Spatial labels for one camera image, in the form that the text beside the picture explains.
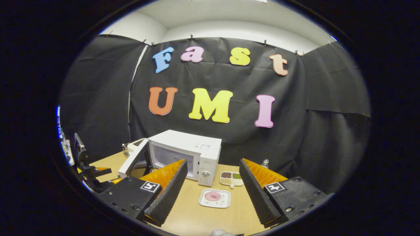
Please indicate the white toaster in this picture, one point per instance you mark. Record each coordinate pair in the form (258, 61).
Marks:
(134, 146)

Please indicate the white square plate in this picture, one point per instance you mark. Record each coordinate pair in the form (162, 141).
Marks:
(205, 201)

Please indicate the white microwave oven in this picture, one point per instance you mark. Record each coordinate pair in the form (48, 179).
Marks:
(183, 141)

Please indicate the black backdrop cloth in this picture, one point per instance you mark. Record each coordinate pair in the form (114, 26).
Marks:
(213, 75)

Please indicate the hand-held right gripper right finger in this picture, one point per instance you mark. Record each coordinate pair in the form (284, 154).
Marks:
(257, 196)

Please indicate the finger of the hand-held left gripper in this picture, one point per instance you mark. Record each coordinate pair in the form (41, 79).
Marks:
(116, 180)

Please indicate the green label drink bottle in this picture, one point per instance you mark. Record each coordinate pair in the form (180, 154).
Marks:
(265, 163)

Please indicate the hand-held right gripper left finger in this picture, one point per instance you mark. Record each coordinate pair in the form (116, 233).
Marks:
(170, 193)

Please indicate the pink round food slice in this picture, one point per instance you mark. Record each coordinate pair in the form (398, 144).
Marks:
(213, 196)

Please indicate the white divided dish with beans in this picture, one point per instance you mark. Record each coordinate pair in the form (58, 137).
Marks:
(231, 179)

